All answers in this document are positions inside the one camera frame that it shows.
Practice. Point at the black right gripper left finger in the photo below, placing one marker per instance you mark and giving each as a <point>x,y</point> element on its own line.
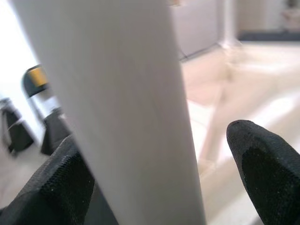
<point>54,194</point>

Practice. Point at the black table cloth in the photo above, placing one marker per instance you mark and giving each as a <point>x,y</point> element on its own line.
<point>103,211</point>

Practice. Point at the black folding chair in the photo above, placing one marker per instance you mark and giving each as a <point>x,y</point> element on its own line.
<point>32,89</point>

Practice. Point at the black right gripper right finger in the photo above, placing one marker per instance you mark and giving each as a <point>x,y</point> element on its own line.
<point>269,178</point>

